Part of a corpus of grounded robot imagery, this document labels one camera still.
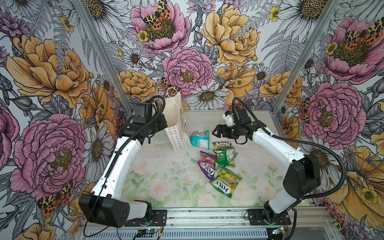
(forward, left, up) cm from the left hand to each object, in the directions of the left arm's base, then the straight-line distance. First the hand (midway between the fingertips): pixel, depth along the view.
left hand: (165, 126), depth 76 cm
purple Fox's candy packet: (-10, -22, -22) cm, 33 cm away
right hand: (0, -28, -10) cm, 30 cm away
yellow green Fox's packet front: (-20, -31, -23) cm, 44 cm away
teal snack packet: (+7, -18, -24) cm, 31 cm away
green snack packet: (-8, -32, -18) cm, 37 cm away
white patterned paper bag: (-2, -6, 0) cm, 6 cm away
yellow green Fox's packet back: (+3, -32, -23) cm, 39 cm away
